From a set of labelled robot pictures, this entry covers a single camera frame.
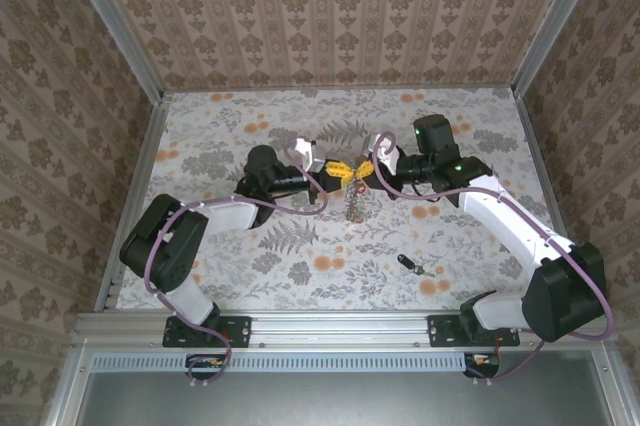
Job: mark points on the long aluminium base rail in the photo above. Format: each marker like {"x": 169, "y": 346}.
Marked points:
{"x": 340, "y": 328}

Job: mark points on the black connector box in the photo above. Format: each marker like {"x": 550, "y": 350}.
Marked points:
{"x": 205, "y": 362}
{"x": 482, "y": 361}

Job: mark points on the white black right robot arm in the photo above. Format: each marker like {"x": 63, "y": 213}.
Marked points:
{"x": 505, "y": 226}

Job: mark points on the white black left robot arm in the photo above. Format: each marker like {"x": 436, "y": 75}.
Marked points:
{"x": 225, "y": 211}

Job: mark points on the aluminium table edge rail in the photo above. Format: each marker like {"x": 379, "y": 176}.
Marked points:
{"x": 542, "y": 171}
{"x": 142, "y": 166}
{"x": 340, "y": 89}

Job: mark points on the grey metal panel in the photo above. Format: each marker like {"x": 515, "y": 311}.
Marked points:
{"x": 325, "y": 401}

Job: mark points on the black key fob with key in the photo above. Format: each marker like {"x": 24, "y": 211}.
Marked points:
{"x": 405, "y": 261}

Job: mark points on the aluminium frame bar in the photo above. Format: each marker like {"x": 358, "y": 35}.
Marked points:
{"x": 67, "y": 391}
{"x": 614, "y": 396}

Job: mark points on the aluminium corner post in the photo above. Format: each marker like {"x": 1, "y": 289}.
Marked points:
{"x": 116, "y": 26}
{"x": 555, "y": 21}

